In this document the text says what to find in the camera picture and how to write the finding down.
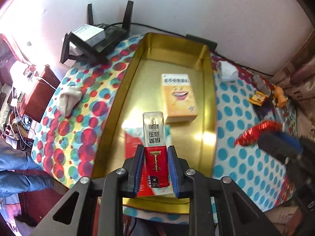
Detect polka dot bed cover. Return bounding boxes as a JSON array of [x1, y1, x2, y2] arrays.
[[31, 33, 294, 211]]

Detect red wooden nightstand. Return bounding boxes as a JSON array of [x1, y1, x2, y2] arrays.
[[18, 65, 60, 123]]

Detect red clear-capped tube box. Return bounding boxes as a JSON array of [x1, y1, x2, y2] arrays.
[[143, 111, 170, 188]]

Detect yellow smiling face box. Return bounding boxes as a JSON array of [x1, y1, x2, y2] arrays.
[[161, 74, 198, 124]]

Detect gold metal tin tray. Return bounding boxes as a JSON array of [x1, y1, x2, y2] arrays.
[[91, 32, 219, 215]]

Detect black power adapter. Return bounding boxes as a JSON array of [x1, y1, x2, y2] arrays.
[[185, 34, 218, 52]]

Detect grey sock on left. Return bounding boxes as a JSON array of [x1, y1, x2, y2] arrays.
[[58, 86, 82, 117]]

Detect beige printed pillow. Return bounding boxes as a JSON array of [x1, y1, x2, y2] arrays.
[[270, 30, 314, 140]]

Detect orange pig toy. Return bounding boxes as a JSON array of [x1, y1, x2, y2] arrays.
[[273, 86, 288, 108]]

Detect orange snack packet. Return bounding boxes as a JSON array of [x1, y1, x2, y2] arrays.
[[248, 91, 269, 107]]

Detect black purple snack pouch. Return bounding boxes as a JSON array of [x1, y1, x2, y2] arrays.
[[253, 95, 276, 121]]

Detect red teal white box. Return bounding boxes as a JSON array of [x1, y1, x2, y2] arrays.
[[124, 127, 174, 198]]

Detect silver foil pouch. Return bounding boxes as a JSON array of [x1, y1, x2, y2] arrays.
[[252, 75, 271, 96], [274, 107, 287, 129]]

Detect blue clothing pile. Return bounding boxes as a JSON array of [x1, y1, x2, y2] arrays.
[[0, 140, 54, 198]]

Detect red foil candy wrapper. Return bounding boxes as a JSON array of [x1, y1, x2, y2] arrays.
[[234, 120, 282, 146]]

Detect black wifi router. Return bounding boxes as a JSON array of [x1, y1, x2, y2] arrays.
[[60, 1, 133, 65]]

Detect white charger cables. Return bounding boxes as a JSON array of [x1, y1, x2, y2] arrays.
[[9, 76, 57, 150]]

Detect white box on router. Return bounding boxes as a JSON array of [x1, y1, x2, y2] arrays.
[[71, 24, 106, 47]]

